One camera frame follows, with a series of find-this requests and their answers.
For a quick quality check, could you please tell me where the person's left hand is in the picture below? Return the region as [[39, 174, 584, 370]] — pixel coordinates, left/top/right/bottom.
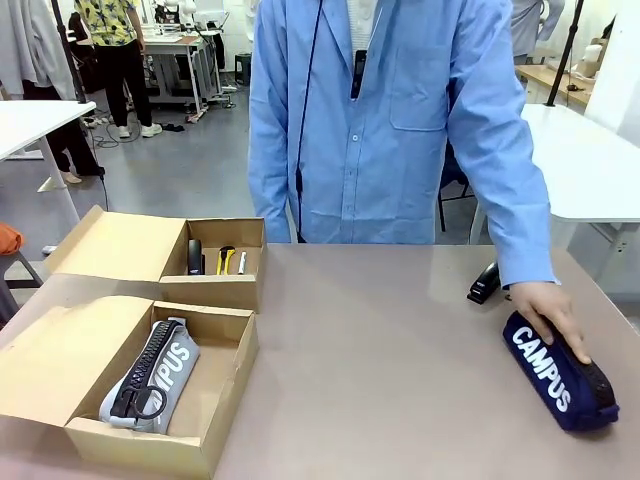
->
[[509, 281, 592, 365]]

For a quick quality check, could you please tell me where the black stapler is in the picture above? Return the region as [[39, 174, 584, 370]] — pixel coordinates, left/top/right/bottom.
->
[[466, 262, 501, 305], [187, 238, 206, 276]]

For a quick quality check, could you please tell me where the navy campus pencil case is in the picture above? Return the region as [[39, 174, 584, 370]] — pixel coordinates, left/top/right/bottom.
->
[[501, 309, 621, 434]]

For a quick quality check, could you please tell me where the yellow utility knife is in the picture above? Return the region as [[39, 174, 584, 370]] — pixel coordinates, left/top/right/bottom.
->
[[215, 245, 236, 276]]

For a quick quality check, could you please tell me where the small brown cardboard box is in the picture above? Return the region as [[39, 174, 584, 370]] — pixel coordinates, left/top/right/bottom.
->
[[43, 204, 266, 315]]

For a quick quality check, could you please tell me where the grey zip pencil case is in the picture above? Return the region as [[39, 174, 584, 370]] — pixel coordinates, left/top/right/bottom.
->
[[98, 317, 202, 435]]

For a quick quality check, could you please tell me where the large brown cardboard box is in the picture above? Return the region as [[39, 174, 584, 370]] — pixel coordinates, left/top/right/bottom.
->
[[0, 294, 260, 480]]

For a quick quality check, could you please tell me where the person's left forearm blue sleeve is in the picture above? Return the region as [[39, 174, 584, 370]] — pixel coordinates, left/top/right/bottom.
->
[[477, 164, 559, 290]]

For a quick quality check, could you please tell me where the person's right forearm blue sleeve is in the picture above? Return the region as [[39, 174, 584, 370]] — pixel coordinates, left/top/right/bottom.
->
[[248, 114, 294, 245]]

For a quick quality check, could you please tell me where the white side table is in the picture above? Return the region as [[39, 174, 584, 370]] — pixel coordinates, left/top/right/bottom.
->
[[0, 99, 97, 226], [472, 103, 640, 286]]

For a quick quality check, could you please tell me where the black chair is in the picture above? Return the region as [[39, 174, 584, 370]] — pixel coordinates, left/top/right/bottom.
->
[[438, 142, 476, 232]]

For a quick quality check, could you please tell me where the wooden top table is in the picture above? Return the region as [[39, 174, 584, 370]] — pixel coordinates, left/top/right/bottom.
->
[[514, 63, 594, 109]]

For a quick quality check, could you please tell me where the person in blue lab coat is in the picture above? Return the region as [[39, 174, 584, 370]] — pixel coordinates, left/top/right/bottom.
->
[[248, 0, 559, 290]]

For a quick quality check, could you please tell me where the white cylindrical jug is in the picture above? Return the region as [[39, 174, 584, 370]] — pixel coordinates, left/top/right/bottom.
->
[[582, 43, 601, 76]]

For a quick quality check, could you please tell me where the black tripod pole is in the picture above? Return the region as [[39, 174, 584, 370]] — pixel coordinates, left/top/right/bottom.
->
[[544, 0, 585, 108], [51, 0, 109, 211]]

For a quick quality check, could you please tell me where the person in light blue coat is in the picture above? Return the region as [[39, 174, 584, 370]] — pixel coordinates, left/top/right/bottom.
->
[[509, 0, 564, 66]]

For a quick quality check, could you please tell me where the dark plastic stool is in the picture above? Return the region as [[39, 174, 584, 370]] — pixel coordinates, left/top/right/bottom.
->
[[234, 52, 253, 86]]

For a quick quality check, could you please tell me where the white metal workbench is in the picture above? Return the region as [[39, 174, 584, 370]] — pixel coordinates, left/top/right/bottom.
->
[[144, 29, 224, 122]]

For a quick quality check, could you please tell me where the person in yellow floral shirt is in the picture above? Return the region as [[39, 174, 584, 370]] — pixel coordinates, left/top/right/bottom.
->
[[73, 0, 164, 140]]

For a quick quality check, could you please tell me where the grey metal chair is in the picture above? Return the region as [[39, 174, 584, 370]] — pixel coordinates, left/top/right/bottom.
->
[[0, 249, 45, 326]]

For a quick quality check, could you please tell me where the orange cloth bundle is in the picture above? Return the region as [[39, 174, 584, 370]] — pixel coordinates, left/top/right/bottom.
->
[[0, 223, 25, 256]]

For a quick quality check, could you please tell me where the person in grey coat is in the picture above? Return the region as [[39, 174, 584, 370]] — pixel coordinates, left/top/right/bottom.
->
[[0, 0, 106, 184]]

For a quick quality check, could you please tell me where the thin black lanyard cable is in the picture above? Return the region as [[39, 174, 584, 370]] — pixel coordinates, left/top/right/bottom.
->
[[294, 0, 324, 239]]

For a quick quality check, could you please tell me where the black clip-on recorder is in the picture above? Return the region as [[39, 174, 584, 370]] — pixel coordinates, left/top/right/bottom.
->
[[349, 49, 369, 100]]

